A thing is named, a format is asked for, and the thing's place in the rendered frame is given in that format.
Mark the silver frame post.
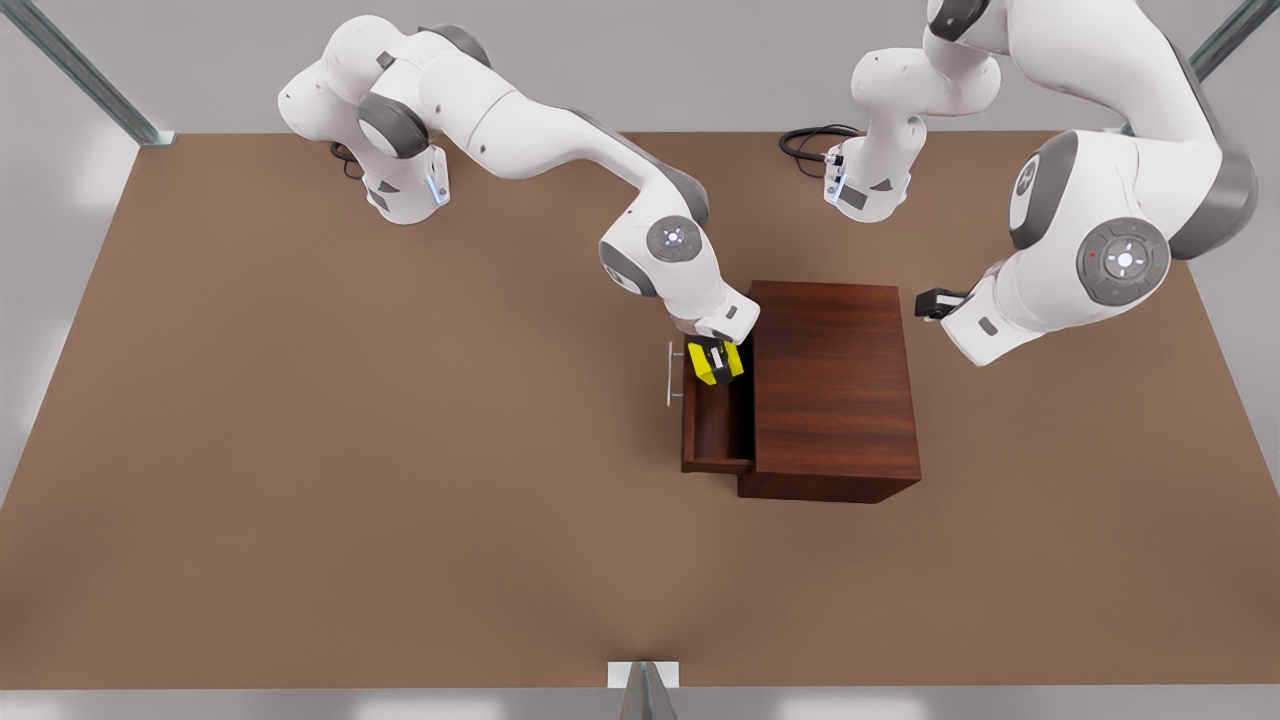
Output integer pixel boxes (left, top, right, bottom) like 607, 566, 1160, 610
607, 660, 681, 720
0, 0, 176, 148
1104, 0, 1280, 136

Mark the yellow block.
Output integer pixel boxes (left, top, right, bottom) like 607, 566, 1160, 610
687, 341, 745, 387

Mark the dark wooden cabinet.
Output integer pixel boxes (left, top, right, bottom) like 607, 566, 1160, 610
737, 280, 922, 505

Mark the wooden drawer with silver handle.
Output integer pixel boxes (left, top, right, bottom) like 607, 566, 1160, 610
665, 340, 756, 475

